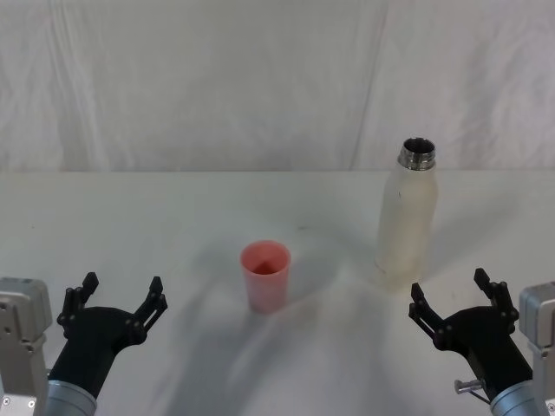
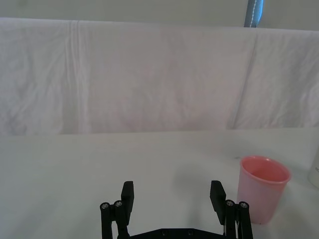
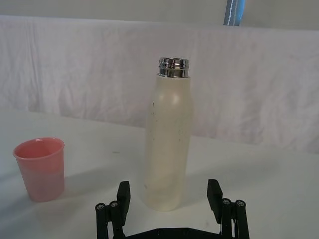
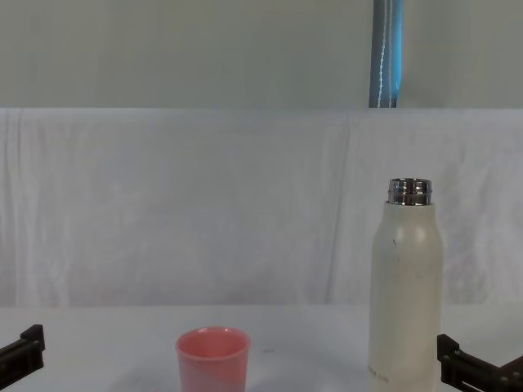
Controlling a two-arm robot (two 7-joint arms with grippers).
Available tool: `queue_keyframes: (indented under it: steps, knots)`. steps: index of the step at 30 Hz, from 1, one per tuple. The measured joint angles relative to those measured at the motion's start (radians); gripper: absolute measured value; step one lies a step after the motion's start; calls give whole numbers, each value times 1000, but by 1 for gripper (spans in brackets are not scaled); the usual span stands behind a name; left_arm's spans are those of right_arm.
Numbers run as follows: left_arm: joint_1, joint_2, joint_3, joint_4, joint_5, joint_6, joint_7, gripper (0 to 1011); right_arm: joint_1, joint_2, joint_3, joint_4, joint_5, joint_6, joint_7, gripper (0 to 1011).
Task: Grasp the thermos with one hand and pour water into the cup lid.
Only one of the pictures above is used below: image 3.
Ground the cream vacuum bottle steel neck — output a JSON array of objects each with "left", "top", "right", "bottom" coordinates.
[{"left": 142, "top": 57, "right": 192, "bottom": 212}]

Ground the white curtain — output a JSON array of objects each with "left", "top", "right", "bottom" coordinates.
[{"left": 0, "top": 14, "right": 319, "bottom": 155}]

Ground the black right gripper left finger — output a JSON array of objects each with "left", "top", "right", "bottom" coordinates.
[{"left": 94, "top": 181, "right": 131, "bottom": 239}]

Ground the pink plastic cup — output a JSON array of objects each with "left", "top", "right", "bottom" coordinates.
[{"left": 13, "top": 138, "right": 65, "bottom": 203}]

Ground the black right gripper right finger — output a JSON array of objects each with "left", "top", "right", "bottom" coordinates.
[{"left": 207, "top": 178, "right": 248, "bottom": 239}]

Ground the white table cloth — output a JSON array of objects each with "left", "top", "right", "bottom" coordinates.
[{"left": 0, "top": 109, "right": 319, "bottom": 239}]

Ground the grey striped post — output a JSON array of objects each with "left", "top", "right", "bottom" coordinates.
[{"left": 222, "top": 0, "right": 247, "bottom": 27}]

